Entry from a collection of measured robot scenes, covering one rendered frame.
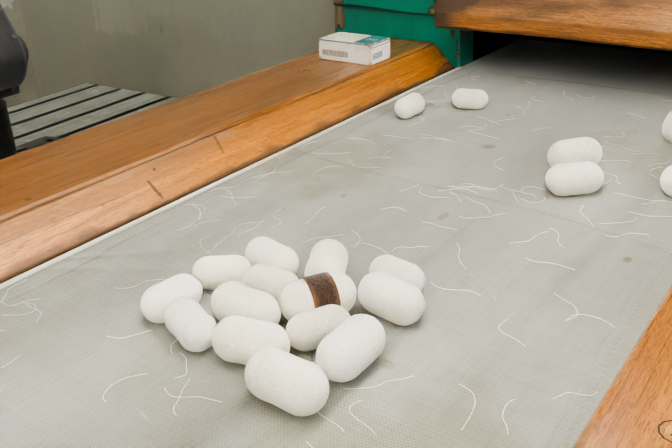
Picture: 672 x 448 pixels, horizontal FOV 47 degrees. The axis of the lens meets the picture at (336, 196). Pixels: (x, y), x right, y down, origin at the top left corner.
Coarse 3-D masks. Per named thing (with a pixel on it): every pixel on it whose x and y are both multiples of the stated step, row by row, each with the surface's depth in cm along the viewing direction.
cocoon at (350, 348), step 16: (352, 320) 33; (368, 320) 33; (336, 336) 32; (352, 336) 32; (368, 336) 32; (384, 336) 33; (320, 352) 32; (336, 352) 31; (352, 352) 31; (368, 352) 32; (336, 368) 31; (352, 368) 31
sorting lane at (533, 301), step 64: (384, 128) 62; (448, 128) 62; (512, 128) 61; (576, 128) 61; (640, 128) 60; (256, 192) 51; (320, 192) 51; (384, 192) 51; (448, 192) 50; (512, 192) 50; (640, 192) 49; (64, 256) 44; (128, 256) 44; (192, 256) 43; (448, 256) 42; (512, 256) 42; (576, 256) 42; (640, 256) 41; (0, 320) 38; (64, 320) 38; (128, 320) 37; (384, 320) 37; (448, 320) 36; (512, 320) 36; (576, 320) 36; (640, 320) 36; (0, 384) 33; (64, 384) 33; (128, 384) 33; (192, 384) 33; (384, 384) 32; (448, 384) 32; (512, 384) 32; (576, 384) 32
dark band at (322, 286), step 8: (304, 280) 36; (312, 280) 36; (320, 280) 36; (328, 280) 36; (312, 288) 36; (320, 288) 36; (328, 288) 36; (336, 288) 36; (312, 296) 35; (320, 296) 35; (328, 296) 36; (336, 296) 36; (320, 304) 35; (328, 304) 36; (336, 304) 36
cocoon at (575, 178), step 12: (552, 168) 48; (564, 168) 48; (576, 168) 48; (588, 168) 48; (600, 168) 48; (552, 180) 48; (564, 180) 48; (576, 180) 48; (588, 180) 48; (600, 180) 48; (552, 192) 49; (564, 192) 48; (576, 192) 48; (588, 192) 48
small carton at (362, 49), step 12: (336, 36) 74; (348, 36) 74; (360, 36) 74; (372, 36) 74; (324, 48) 74; (336, 48) 73; (348, 48) 72; (360, 48) 71; (372, 48) 71; (384, 48) 73; (336, 60) 73; (348, 60) 73; (360, 60) 72; (372, 60) 71
